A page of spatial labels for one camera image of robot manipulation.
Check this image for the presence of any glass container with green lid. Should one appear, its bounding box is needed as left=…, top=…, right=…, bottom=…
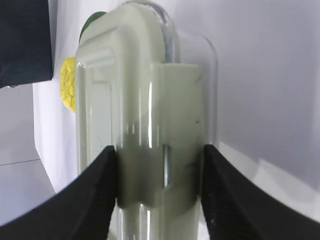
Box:
left=75, top=0, right=218, bottom=240

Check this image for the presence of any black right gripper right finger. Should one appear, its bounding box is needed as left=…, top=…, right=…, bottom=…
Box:
left=201, top=144, right=320, bottom=240

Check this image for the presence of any dark green cucumber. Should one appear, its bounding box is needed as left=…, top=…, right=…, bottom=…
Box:
left=78, top=11, right=108, bottom=47

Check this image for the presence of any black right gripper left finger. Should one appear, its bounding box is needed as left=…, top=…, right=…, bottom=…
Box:
left=0, top=146, right=117, bottom=240

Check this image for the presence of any dark navy fabric lunch bag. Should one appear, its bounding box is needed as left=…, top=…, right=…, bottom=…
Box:
left=0, top=0, right=53, bottom=88

